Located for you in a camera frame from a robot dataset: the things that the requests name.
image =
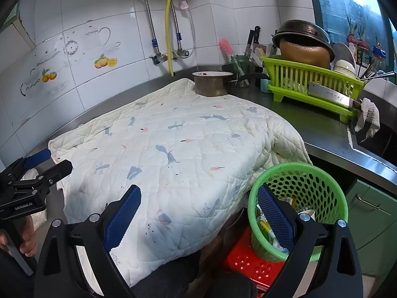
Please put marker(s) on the steel sink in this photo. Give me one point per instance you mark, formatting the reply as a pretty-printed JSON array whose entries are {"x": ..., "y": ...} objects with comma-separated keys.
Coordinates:
[{"x": 384, "y": 142}]

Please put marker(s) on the white bowl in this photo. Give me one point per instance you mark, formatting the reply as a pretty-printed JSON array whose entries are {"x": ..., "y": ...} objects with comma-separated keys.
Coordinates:
[{"x": 344, "y": 66}]

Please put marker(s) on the green cabinet door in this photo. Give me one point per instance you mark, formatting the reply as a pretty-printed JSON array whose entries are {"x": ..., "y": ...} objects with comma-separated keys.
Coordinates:
[{"x": 372, "y": 229}]

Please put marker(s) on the white quilted printed blanket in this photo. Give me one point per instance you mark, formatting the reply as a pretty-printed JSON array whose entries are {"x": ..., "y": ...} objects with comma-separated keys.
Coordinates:
[{"x": 186, "y": 146}]

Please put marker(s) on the green glass jar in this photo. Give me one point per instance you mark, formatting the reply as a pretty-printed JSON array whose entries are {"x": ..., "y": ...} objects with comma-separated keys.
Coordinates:
[{"x": 240, "y": 68}]

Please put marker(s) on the steel cleaver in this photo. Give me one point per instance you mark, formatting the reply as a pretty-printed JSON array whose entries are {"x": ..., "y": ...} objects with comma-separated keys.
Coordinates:
[{"x": 325, "y": 94}]

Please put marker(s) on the green plastic dish rack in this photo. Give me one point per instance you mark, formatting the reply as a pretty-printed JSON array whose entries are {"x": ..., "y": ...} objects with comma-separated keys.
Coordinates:
[{"x": 294, "y": 68}]

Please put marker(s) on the window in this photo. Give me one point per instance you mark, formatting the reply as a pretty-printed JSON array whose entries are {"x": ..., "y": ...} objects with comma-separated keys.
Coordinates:
[{"x": 341, "y": 6}]

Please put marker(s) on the white packet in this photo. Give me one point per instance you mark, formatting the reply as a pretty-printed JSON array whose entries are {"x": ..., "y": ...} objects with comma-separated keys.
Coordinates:
[{"x": 40, "y": 220}]

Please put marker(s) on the person's left hand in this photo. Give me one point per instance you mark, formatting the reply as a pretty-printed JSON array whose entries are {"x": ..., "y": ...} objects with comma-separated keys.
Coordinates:
[{"x": 29, "y": 242}]

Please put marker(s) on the pink bottle brush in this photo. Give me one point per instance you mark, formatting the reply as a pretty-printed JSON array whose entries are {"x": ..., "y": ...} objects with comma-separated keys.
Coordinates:
[{"x": 225, "y": 47}]

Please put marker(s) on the green plastic mesh basket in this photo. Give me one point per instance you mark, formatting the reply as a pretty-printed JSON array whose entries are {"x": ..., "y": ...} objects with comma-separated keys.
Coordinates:
[{"x": 310, "y": 180}]

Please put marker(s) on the metal saucepan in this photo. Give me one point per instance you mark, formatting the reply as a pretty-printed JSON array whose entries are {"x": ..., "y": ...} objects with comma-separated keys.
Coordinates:
[{"x": 211, "y": 87}]

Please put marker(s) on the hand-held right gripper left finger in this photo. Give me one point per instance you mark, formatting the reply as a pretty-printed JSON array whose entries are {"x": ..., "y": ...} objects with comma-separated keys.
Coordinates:
[{"x": 122, "y": 217}]

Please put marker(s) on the black wok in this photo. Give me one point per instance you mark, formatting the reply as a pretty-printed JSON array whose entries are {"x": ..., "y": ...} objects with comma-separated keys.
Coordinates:
[{"x": 301, "y": 31}]

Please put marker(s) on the teal utensil cup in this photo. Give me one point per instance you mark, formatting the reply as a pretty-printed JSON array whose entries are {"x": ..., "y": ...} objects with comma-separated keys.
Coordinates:
[{"x": 264, "y": 87}]

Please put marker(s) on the white rag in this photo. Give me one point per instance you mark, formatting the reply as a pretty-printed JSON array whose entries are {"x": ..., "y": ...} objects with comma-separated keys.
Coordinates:
[{"x": 369, "y": 115}]

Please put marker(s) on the clear plastic tube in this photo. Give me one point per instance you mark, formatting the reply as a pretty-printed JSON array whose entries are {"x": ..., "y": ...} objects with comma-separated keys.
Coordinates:
[{"x": 194, "y": 31}]

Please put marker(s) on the red plastic stool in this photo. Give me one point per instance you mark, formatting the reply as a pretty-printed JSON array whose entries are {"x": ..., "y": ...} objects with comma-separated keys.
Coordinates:
[{"x": 248, "y": 264}]

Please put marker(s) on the brown clay pot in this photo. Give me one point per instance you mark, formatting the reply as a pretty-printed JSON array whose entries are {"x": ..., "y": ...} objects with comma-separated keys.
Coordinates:
[{"x": 304, "y": 54}]

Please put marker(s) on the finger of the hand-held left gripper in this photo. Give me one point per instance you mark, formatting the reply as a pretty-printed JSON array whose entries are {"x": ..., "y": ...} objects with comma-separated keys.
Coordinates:
[
  {"x": 59, "y": 169},
  {"x": 37, "y": 158}
]

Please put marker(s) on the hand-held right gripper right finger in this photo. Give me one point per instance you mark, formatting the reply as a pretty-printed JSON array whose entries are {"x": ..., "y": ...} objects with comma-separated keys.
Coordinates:
[{"x": 276, "y": 214}]

